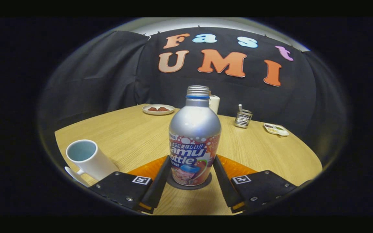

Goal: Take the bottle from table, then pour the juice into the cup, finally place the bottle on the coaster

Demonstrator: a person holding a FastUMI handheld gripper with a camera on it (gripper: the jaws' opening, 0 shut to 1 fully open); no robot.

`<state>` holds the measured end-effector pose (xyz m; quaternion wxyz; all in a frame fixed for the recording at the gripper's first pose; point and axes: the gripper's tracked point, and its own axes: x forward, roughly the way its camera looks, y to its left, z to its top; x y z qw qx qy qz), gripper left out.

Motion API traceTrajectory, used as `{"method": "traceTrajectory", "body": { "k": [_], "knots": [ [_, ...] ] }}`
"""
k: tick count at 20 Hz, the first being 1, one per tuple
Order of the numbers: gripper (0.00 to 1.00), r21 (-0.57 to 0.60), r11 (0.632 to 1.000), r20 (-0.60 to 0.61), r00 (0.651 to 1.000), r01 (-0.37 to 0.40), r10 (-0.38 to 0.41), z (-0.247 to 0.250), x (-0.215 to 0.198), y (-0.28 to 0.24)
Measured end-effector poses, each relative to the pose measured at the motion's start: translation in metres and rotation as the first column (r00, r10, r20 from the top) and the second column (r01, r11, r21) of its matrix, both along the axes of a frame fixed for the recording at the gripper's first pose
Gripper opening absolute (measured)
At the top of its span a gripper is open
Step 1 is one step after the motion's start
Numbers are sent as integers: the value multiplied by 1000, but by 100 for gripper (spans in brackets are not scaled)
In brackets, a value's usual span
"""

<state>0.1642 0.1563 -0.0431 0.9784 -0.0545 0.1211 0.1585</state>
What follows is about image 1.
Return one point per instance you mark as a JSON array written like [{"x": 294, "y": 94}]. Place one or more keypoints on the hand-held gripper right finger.
[{"x": 226, "y": 186}]

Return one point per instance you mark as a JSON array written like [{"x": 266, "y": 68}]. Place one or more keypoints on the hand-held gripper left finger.
[{"x": 160, "y": 186}]

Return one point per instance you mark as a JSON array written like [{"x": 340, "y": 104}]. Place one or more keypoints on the dark round coaster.
[{"x": 189, "y": 188}]

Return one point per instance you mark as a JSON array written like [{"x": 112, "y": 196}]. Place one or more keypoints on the white cup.
[{"x": 99, "y": 165}]

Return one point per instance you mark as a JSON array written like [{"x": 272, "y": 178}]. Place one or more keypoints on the silver juice bottle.
[{"x": 194, "y": 126}]

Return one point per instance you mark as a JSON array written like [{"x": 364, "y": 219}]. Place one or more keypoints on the wooden table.
[{"x": 125, "y": 129}]

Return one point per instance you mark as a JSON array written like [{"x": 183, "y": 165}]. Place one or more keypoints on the white round plate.
[{"x": 158, "y": 113}]

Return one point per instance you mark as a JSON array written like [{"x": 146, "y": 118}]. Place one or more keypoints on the white divided dish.
[{"x": 276, "y": 129}]

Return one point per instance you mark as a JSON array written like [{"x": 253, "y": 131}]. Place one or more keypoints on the brown snack pieces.
[{"x": 158, "y": 109}]

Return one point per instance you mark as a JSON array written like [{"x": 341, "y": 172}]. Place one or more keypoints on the white toaster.
[{"x": 214, "y": 104}]

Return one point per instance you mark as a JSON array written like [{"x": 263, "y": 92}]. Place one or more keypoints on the black backdrop cloth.
[{"x": 92, "y": 64}]

